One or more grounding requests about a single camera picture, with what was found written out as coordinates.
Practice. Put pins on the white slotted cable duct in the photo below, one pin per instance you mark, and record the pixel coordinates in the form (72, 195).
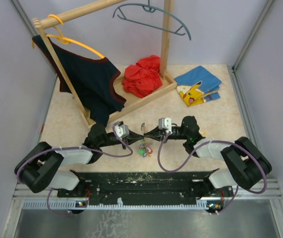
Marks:
(78, 205)

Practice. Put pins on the steel key organizer yellow handle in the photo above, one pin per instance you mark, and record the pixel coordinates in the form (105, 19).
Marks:
(144, 142)

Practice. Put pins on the dark navy tank top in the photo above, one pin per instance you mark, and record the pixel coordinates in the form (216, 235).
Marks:
(93, 81)

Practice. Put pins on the grey-blue clothes hanger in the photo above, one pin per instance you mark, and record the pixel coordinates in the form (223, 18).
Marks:
(157, 16)

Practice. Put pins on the wooden clothes rack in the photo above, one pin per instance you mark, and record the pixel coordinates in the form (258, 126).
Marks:
(44, 42)

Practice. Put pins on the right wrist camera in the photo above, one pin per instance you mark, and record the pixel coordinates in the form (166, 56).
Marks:
(165, 125)

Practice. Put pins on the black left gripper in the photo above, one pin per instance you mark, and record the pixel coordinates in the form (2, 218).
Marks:
(132, 137)

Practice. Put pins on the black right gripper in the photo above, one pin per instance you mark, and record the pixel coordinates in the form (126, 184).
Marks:
(156, 134)

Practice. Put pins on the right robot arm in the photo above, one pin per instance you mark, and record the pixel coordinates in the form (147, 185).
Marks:
(245, 164)

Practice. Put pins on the red crumpled cloth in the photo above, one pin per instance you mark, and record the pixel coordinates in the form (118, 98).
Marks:
(143, 78)

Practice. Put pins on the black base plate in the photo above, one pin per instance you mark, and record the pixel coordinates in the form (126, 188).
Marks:
(145, 188)

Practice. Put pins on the blue pikachu cloth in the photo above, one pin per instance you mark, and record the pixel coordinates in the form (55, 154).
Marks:
(198, 86)

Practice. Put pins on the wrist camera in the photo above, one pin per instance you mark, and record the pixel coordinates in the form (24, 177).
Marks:
(165, 125)
(120, 129)

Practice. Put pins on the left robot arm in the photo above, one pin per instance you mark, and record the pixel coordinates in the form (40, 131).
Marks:
(40, 168)

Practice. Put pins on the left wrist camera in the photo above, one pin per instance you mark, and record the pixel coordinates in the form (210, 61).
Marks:
(120, 129)

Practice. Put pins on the green key tag on ring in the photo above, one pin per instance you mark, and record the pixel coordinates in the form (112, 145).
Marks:
(141, 152)

